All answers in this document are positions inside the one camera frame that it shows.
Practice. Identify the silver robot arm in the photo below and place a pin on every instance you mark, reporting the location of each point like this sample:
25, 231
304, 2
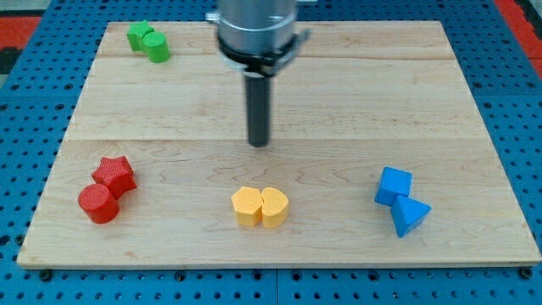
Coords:
257, 38

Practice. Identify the yellow hexagon block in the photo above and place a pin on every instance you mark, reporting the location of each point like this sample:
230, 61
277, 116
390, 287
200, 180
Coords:
247, 203

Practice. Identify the yellow heart block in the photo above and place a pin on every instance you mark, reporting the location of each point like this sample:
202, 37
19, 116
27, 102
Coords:
275, 208

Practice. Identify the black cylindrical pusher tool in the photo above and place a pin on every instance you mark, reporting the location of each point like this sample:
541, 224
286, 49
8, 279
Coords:
257, 93

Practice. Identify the wooden board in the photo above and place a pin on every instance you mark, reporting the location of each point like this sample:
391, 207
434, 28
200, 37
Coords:
359, 97

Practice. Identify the blue cube block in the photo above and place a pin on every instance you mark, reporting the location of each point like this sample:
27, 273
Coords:
393, 183

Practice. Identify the blue triangle block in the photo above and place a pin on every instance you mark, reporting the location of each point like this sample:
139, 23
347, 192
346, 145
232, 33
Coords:
408, 214

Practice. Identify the red star block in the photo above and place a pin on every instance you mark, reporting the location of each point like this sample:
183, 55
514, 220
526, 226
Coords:
116, 174

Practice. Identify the green cylinder block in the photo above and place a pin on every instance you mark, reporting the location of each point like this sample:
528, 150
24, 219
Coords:
155, 46

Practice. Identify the green star block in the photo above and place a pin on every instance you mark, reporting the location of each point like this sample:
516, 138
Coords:
136, 33

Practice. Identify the red cylinder block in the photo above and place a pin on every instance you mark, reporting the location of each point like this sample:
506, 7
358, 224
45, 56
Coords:
99, 204

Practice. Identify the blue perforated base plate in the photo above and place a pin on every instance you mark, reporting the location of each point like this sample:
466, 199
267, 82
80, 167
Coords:
42, 89

